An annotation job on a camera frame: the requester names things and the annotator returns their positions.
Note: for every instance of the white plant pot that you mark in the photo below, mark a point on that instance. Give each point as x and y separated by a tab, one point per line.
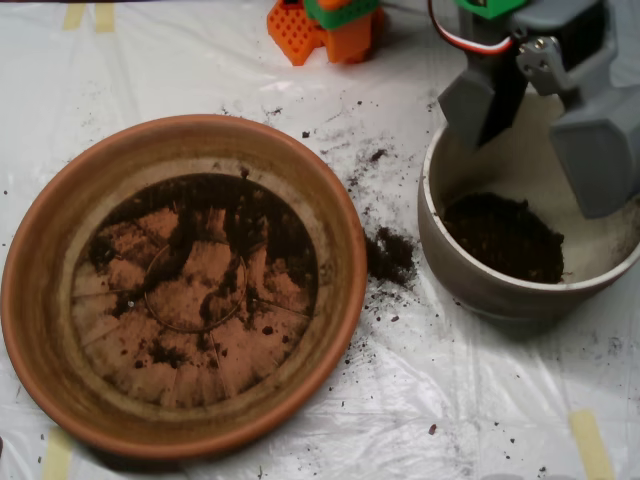
500	305

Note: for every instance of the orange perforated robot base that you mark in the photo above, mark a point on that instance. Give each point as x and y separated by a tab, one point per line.
300	35

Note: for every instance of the clear plastic cover sheet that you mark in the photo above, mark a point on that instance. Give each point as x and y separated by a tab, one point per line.
450	400

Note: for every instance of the dark soil heap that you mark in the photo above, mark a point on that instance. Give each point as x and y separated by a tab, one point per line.
505	240

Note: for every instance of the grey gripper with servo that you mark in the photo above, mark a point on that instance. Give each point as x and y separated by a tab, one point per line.
567	55

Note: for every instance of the beige masking tape strip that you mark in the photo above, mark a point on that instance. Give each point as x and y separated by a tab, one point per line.
57	455
75	17
592	445
105	19

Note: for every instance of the dark soil pile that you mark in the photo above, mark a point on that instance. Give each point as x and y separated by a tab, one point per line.
200	220

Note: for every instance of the spilled soil clump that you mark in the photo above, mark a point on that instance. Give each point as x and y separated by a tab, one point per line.
392	255

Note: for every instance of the terracotta plant saucer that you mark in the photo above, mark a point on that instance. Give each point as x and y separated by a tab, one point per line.
35	340

